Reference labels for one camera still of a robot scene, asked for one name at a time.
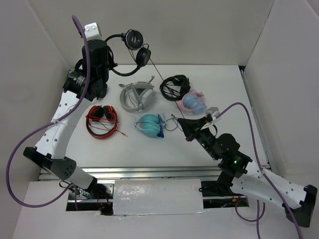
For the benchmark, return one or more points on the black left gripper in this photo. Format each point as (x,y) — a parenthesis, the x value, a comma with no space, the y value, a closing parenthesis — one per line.
(110,64)

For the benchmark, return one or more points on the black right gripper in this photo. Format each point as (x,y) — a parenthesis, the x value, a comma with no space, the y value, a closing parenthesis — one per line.
(192,126)

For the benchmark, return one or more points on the black Panasonic headphones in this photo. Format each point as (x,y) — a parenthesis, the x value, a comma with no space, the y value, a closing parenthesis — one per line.
(138,49)

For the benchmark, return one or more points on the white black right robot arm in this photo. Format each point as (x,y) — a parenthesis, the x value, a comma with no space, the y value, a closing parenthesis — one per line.
(242,175)

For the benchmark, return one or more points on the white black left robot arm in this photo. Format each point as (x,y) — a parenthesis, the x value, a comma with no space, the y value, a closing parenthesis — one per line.
(85,84)

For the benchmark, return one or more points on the pink and blue headphones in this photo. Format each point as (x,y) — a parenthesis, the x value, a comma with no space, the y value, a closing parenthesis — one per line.
(192,103)

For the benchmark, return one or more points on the teal cat ear headphones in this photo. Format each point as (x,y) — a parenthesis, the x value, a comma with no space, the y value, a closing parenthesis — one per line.
(151,125)

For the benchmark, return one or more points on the grey white headphones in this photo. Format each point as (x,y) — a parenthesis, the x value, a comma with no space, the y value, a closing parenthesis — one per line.
(137,96)

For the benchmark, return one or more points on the black wrapped headphones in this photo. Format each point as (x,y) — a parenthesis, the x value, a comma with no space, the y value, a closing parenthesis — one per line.
(175,87)

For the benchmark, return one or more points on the red black headphones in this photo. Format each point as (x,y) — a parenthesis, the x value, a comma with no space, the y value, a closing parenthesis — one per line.
(102,122)

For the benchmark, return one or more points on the white front cover panel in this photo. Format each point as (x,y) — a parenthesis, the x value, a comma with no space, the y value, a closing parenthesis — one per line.
(157,197)

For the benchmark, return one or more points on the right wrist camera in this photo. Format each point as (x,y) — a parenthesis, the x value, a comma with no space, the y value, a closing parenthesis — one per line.
(214,113)

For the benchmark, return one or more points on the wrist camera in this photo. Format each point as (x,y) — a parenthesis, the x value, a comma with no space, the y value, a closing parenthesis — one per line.
(214,113)
(92,31)

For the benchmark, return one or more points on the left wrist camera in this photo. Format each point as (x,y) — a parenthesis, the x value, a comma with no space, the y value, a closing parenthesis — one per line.
(92,31)

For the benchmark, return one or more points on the aluminium base frame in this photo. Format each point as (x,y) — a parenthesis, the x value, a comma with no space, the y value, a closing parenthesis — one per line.
(141,157)

